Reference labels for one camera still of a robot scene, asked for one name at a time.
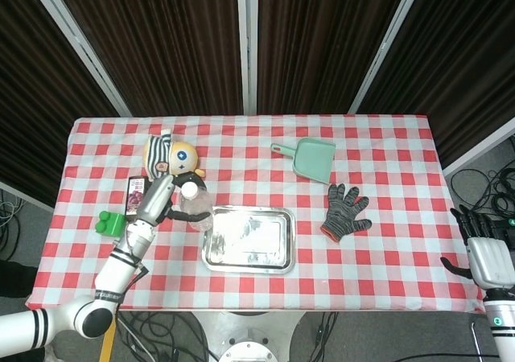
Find clear plastic bottle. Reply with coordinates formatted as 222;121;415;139
179;182;213;232

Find grey striped work glove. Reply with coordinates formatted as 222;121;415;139
320;183;373;243

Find red white checkered tablecloth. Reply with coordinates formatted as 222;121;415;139
31;114;484;313

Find mint green dustpan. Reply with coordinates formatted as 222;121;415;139
270;137;337;185

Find green building block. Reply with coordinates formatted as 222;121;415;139
94;211;128;240

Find black floor cables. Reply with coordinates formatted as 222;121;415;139
449;135;515;238
114;311;218;362

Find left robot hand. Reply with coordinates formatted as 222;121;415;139
135;175;212;226

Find robot base column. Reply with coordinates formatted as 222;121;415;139
188;310;307;362

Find metal tray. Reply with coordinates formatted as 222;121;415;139
200;205;298;275

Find yellow floor tape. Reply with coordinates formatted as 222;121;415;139
98;321;118;362

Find dark juice carton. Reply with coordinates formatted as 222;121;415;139
125;175;153;223

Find grey floor cables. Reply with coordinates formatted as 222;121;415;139
0;188;29;258

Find striped plush toy doll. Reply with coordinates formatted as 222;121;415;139
143;127;207;184

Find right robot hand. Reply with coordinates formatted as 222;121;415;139
440;204;515;289

